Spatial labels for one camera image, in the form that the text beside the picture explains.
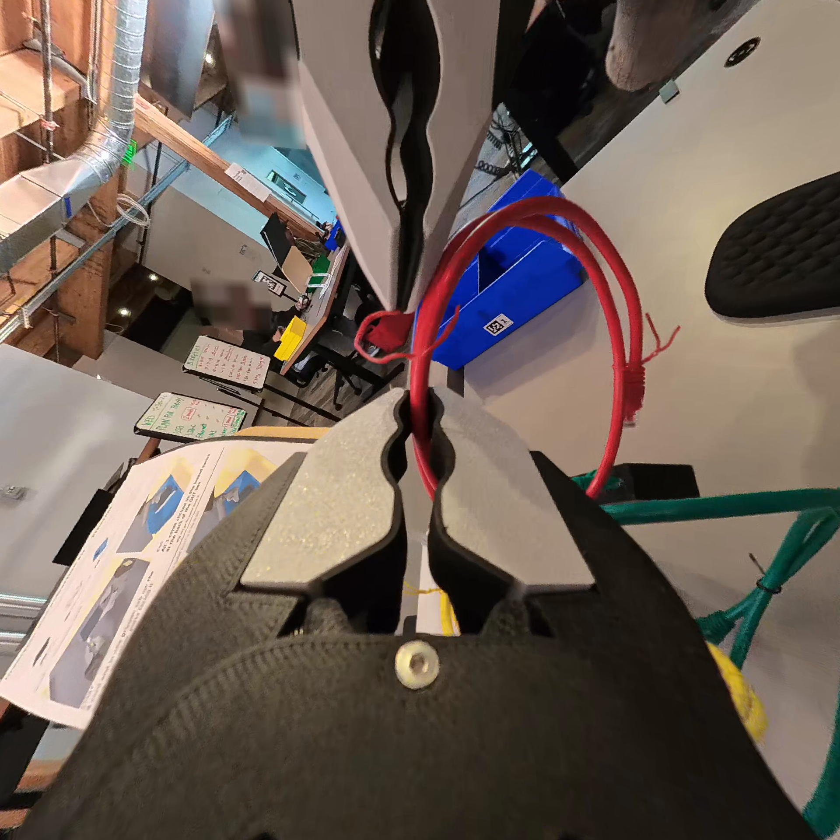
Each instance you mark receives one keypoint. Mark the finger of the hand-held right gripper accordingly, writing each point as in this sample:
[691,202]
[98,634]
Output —
[341,98]
[466,79]

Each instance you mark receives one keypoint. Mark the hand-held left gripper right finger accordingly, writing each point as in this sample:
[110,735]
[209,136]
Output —
[512,518]

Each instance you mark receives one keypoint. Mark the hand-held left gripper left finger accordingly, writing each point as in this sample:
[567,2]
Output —
[328,512]

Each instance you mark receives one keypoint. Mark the white paper sign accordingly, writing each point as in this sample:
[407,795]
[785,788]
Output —
[246,180]

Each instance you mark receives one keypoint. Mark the whiteboard with green writing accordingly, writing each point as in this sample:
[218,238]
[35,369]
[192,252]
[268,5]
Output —
[190,413]

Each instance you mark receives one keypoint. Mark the yellow plastic bin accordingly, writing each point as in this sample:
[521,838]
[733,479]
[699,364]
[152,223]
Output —
[289,338]

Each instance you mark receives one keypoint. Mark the printed instruction sheet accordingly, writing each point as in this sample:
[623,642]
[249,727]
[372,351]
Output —
[131,525]

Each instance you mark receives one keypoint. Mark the green exit sign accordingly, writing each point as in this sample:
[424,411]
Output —
[129,151]

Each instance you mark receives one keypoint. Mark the blue divided plastic bin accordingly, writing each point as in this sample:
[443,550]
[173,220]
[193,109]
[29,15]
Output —
[525,295]

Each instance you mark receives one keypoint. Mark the black desk grommet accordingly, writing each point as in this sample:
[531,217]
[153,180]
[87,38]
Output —
[743,51]

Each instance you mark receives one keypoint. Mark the black mesh pad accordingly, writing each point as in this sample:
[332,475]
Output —
[774,256]

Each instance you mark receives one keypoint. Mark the black network switch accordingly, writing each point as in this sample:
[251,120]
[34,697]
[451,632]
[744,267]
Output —
[663,482]

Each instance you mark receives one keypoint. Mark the silver air duct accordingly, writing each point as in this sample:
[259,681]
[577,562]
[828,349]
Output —
[39,197]

